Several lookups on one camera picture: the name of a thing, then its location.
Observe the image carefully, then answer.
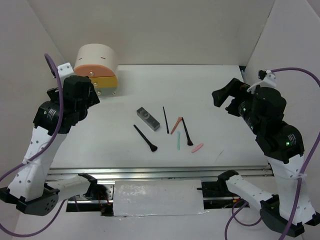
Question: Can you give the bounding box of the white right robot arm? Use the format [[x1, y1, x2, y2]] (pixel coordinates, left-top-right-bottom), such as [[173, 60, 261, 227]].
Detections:
[[212, 70, 320, 238]]

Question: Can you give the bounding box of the pink makeup brush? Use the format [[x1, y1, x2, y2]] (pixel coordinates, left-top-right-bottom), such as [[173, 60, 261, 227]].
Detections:
[[170, 117, 182, 135]]

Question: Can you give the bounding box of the peach top drawer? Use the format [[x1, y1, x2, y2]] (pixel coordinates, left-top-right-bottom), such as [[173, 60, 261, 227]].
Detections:
[[74, 64, 116, 78]]

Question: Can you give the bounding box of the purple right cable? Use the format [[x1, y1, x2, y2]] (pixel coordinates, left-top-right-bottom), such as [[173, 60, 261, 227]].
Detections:
[[224, 67, 320, 240]]

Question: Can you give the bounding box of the grey cosmetic box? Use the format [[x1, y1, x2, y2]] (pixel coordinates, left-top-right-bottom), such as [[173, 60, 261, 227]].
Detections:
[[136, 107, 160, 132]]

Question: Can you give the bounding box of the yellow drawer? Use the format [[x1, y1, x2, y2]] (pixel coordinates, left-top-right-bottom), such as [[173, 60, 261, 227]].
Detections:
[[90, 75, 118, 88]]

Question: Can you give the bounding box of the teal spatula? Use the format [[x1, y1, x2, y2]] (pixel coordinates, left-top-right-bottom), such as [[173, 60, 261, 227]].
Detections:
[[177, 131, 181, 151]]

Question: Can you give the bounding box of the pink hair clip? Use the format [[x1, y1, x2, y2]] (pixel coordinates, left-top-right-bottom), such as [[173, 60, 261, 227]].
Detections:
[[191, 143, 204, 153]]

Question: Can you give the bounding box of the purple cable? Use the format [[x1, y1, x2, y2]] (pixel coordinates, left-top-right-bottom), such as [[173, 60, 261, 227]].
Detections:
[[0, 53, 78, 238], [224, 67, 320, 240]]

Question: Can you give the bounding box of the aluminium rail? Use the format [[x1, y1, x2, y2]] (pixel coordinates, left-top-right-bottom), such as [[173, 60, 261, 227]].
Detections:
[[47, 166, 273, 181]]

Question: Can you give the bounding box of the beige round drawer organizer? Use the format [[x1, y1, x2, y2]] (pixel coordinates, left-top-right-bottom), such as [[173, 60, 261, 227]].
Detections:
[[73, 43, 119, 96]]

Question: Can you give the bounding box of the black fan brush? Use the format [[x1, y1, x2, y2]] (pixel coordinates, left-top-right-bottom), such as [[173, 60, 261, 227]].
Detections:
[[133, 124, 158, 152], [182, 117, 194, 146]]

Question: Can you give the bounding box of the thin black eyeliner brush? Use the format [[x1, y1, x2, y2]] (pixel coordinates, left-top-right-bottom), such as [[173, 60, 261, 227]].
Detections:
[[162, 106, 170, 134]]

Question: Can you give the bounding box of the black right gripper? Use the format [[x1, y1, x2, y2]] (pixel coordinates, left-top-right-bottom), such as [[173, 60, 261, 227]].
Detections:
[[210, 75, 262, 132]]

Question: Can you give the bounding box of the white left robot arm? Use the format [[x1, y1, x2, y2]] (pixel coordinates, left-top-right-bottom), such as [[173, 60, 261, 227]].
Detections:
[[0, 63, 100, 216]]

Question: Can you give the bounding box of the grey bottom drawer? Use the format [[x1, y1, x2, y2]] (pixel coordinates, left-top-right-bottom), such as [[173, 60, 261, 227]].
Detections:
[[94, 86, 117, 97]]

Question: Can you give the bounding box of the white foam board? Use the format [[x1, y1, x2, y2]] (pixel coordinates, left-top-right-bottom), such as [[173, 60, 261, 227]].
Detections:
[[113, 179, 205, 217]]

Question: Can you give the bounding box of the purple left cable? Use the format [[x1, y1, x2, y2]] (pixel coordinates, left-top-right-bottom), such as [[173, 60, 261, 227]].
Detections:
[[0, 53, 78, 238]]

